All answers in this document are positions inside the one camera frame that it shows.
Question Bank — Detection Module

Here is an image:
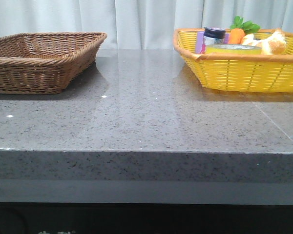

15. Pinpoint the yellow tape roll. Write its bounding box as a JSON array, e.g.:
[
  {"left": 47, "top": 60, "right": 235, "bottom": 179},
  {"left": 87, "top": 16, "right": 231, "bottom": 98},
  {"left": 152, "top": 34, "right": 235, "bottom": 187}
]
[{"left": 205, "top": 44, "right": 262, "bottom": 55}]

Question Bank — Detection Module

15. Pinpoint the purple box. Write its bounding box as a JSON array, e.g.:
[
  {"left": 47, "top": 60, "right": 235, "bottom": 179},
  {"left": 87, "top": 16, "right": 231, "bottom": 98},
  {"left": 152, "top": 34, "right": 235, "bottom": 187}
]
[{"left": 195, "top": 31, "right": 229, "bottom": 54}]

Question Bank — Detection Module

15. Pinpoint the white curtain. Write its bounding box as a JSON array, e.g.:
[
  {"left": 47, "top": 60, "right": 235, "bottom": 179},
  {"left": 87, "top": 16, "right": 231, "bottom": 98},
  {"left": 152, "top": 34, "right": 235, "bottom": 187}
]
[{"left": 0, "top": 0, "right": 293, "bottom": 49}]

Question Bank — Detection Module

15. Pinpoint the dark-lidded small jar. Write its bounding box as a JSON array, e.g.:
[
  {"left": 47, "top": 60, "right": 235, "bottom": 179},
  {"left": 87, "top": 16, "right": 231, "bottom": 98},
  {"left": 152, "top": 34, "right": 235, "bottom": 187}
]
[{"left": 203, "top": 27, "right": 226, "bottom": 45}]

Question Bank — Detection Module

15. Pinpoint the brown wicker basket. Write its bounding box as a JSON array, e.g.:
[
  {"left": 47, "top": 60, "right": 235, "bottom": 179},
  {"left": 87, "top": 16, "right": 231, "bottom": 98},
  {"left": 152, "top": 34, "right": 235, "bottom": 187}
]
[{"left": 0, "top": 32, "right": 107, "bottom": 94}]

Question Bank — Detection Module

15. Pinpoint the orange toy carrot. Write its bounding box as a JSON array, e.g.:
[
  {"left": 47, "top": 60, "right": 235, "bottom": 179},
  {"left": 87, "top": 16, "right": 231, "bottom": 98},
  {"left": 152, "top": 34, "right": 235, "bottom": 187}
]
[{"left": 228, "top": 16, "right": 260, "bottom": 44}]

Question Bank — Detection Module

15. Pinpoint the yellow woven basket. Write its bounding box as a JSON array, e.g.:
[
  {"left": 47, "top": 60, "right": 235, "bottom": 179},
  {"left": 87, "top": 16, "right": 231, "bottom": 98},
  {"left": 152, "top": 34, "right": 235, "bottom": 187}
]
[{"left": 173, "top": 28, "right": 293, "bottom": 93}]

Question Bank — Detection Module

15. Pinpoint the toy bread croissant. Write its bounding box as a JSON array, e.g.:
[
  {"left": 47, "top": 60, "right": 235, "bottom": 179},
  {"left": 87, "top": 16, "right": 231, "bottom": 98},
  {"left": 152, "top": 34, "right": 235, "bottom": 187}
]
[{"left": 241, "top": 28, "right": 287, "bottom": 55}]

